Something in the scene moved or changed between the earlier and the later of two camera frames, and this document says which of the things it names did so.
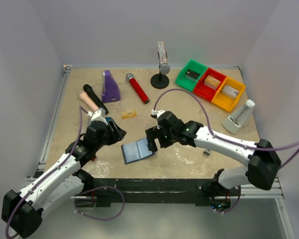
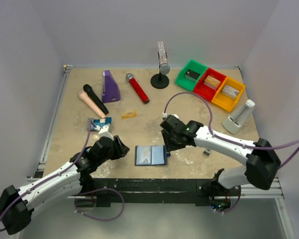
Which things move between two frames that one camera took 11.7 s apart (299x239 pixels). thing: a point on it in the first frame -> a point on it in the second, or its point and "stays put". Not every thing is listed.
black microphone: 88,89 stays put
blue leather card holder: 133,151 -> 151,155
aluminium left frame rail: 53,123 stays put
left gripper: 112,132 -> 120,146
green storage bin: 194,66 stays put
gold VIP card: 128,114 stays put
